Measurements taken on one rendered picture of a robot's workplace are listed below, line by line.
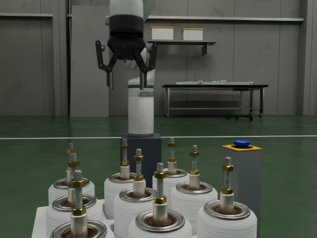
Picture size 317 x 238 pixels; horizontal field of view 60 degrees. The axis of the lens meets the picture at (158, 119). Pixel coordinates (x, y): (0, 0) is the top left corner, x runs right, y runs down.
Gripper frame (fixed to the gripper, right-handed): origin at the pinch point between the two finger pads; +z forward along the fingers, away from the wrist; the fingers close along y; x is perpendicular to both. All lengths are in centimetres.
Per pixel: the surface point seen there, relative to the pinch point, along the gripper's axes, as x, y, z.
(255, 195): -3.6, 31.1, 26.9
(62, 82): 633, -94, -25
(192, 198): -14.2, 11.0, 22.1
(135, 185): -12.6, 0.4, 19.5
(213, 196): -13.8, 15.7, 22.2
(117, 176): 0.9, -2.1, 21.6
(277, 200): 38, 67, 47
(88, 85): 590, -32, -18
